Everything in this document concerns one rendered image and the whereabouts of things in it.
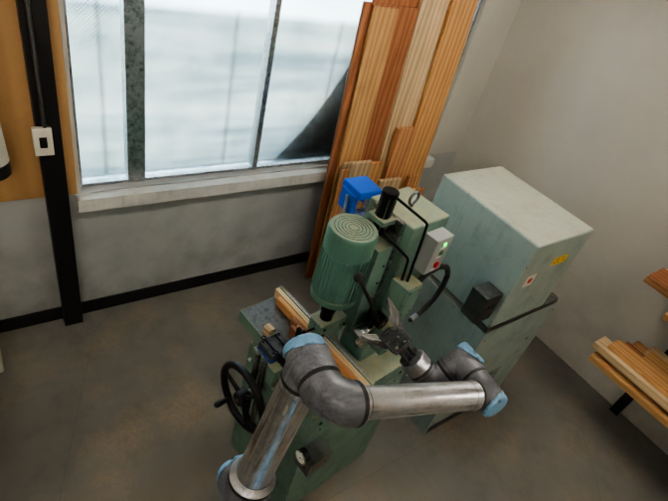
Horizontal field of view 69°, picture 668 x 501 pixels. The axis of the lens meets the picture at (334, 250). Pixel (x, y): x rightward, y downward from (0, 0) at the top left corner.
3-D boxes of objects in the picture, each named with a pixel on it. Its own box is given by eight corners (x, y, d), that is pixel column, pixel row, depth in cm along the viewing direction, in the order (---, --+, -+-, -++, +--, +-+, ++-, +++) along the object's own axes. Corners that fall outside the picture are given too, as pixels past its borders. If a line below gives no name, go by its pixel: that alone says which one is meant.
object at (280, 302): (275, 303, 210) (276, 297, 208) (278, 302, 211) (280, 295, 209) (372, 411, 179) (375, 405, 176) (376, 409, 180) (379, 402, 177)
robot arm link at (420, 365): (423, 355, 163) (404, 375, 161) (415, 345, 162) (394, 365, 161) (434, 361, 154) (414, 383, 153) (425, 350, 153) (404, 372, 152)
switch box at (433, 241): (412, 265, 183) (425, 232, 174) (427, 258, 189) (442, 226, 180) (422, 275, 180) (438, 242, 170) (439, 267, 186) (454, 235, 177)
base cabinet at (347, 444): (229, 442, 251) (245, 354, 209) (313, 393, 287) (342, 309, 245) (278, 517, 228) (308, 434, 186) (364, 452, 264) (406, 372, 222)
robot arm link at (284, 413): (220, 536, 149) (302, 372, 114) (209, 483, 162) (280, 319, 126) (265, 525, 157) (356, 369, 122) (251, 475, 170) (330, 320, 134)
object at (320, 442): (293, 461, 194) (297, 451, 190) (316, 445, 202) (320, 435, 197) (306, 478, 190) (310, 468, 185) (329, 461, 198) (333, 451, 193)
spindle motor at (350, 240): (300, 286, 178) (317, 219, 160) (335, 272, 189) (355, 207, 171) (330, 318, 169) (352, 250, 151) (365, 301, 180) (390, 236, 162)
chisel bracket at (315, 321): (305, 331, 190) (309, 316, 185) (332, 318, 199) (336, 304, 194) (317, 344, 187) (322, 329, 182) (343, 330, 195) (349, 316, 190)
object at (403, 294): (381, 306, 187) (392, 277, 178) (396, 298, 193) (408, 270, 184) (396, 320, 183) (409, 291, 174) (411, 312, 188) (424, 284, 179)
